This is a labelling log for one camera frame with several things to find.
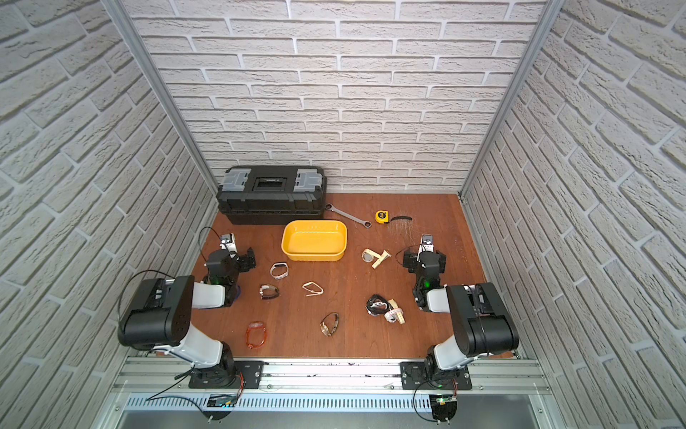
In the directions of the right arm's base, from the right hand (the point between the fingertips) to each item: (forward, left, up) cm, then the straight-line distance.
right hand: (427, 250), depth 94 cm
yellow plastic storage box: (+11, +42, -5) cm, 43 cm away
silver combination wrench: (+17, +20, -5) cm, 27 cm away
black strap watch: (-17, +20, -4) cm, 27 cm away
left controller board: (-40, +66, -6) cm, 78 cm away
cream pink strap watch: (-22, +16, -3) cm, 27 cm away
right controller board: (-45, +5, -6) cm, 46 cm away
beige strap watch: (0, +21, -1) cm, 21 cm away
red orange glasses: (-24, +59, -5) cm, 64 cm away
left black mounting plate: (-34, +60, -7) cm, 70 cm away
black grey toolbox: (+20, +60, +13) cm, 64 cm away
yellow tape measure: (+20, +14, -4) cm, 25 cm away
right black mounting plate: (-38, +9, -5) cm, 39 cm away
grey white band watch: (0, +54, -4) cm, 54 cm away
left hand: (+6, +68, +2) cm, 68 cm away
